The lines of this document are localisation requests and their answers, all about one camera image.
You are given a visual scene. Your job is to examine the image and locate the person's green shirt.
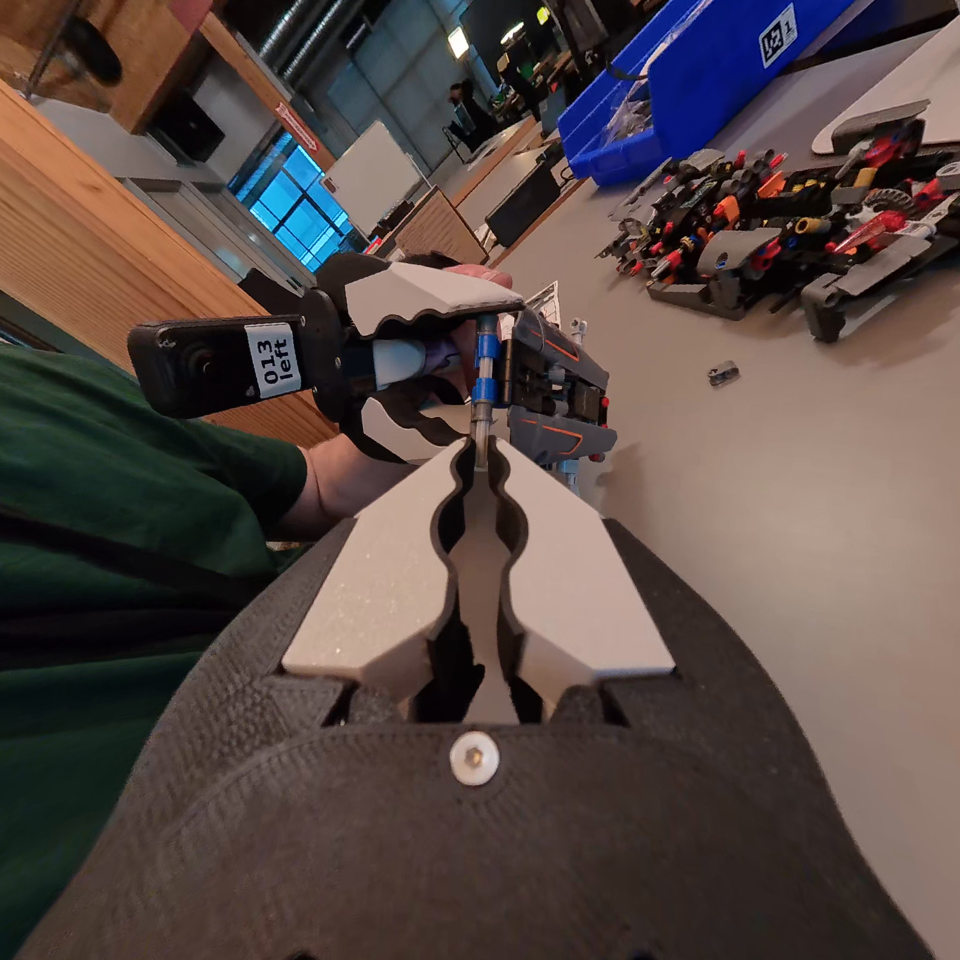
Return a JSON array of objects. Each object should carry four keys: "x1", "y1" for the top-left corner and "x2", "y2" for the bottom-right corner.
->
[{"x1": 0, "y1": 345, "x2": 309, "y2": 960}]

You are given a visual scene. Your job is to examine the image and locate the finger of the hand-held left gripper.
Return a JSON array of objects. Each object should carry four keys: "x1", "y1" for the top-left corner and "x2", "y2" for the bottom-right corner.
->
[
  {"x1": 343, "y1": 261, "x2": 528, "y2": 340},
  {"x1": 358, "y1": 393, "x2": 462, "y2": 468}
]

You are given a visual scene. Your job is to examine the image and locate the black case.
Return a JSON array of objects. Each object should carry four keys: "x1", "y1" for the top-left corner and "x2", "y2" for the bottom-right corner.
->
[{"x1": 483, "y1": 161, "x2": 565, "y2": 249}]

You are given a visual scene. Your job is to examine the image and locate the person's left forearm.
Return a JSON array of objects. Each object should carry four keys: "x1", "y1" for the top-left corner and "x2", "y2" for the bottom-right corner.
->
[{"x1": 273, "y1": 435, "x2": 421, "y2": 541}]

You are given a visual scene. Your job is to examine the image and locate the metal ventilation duct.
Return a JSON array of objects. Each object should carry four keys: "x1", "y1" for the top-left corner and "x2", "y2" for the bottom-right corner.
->
[{"x1": 258, "y1": 0, "x2": 335, "y2": 84}]

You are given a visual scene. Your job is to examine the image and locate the blue plastic bin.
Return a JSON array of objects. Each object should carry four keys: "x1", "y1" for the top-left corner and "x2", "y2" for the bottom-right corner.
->
[{"x1": 556, "y1": 0, "x2": 942, "y2": 189}]

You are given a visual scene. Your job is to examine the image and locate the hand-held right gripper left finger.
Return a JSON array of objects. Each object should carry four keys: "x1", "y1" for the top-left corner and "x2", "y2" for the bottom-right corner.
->
[{"x1": 282, "y1": 437, "x2": 477, "y2": 723}]

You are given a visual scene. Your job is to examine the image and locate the clear plastic bags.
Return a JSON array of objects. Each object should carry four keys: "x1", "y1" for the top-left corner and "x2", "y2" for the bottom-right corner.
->
[{"x1": 600, "y1": 71, "x2": 665, "y2": 147}]

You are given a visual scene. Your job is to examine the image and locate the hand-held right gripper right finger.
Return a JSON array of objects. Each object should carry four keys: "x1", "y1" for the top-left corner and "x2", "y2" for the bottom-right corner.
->
[{"x1": 487, "y1": 435, "x2": 676, "y2": 723}]

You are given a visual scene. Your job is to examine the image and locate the person's left hand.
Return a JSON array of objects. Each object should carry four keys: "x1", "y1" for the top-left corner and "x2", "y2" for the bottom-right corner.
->
[{"x1": 441, "y1": 261, "x2": 516, "y2": 294}]

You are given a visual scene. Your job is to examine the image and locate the whiteboard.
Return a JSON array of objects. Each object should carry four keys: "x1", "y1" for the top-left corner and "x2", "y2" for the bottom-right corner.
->
[{"x1": 322, "y1": 120, "x2": 425, "y2": 240}]

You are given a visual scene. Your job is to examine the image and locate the small lego gearbox assembly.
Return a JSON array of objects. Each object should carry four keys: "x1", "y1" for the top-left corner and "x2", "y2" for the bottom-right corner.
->
[{"x1": 468, "y1": 303, "x2": 620, "y2": 481}]

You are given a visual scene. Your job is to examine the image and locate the wooden beam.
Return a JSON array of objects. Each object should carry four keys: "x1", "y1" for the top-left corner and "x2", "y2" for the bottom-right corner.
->
[{"x1": 198, "y1": 11, "x2": 339, "y2": 172}]

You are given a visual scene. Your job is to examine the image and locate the large lego car chassis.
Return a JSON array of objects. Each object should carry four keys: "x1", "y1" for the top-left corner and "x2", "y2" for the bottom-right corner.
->
[{"x1": 596, "y1": 101, "x2": 960, "y2": 344}]

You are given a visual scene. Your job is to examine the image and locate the white book stand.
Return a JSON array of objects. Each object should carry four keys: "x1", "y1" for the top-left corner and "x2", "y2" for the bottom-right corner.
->
[{"x1": 812, "y1": 18, "x2": 960, "y2": 156}]

